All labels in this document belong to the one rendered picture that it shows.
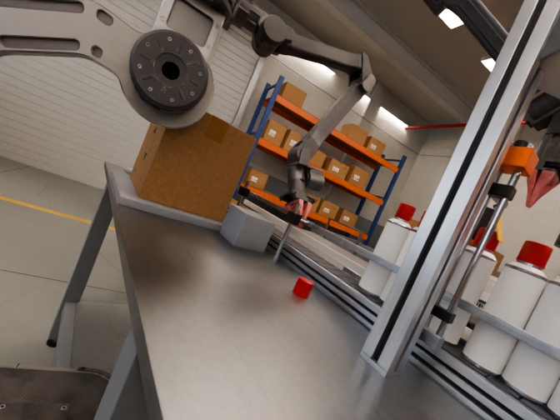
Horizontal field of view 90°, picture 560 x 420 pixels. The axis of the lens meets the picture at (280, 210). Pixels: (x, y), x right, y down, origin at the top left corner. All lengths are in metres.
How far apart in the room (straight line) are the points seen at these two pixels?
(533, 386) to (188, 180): 0.77
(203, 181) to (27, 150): 4.30
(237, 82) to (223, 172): 4.18
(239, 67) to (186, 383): 4.87
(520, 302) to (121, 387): 0.56
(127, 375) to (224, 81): 4.66
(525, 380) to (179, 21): 0.82
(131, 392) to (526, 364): 0.53
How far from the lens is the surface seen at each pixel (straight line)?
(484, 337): 0.55
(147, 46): 0.63
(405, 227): 0.63
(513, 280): 0.54
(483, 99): 0.49
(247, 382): 0.31
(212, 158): 0.81
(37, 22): 0.78
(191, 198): 0.81
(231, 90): 4.91
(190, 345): 0.32
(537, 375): 0.55
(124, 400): 0.48
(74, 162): 4.87
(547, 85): 0.56
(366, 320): 0.60
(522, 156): 0.51
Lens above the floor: 1.00
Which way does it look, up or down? 4 degrees down
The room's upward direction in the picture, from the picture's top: 23 degrees clockwise
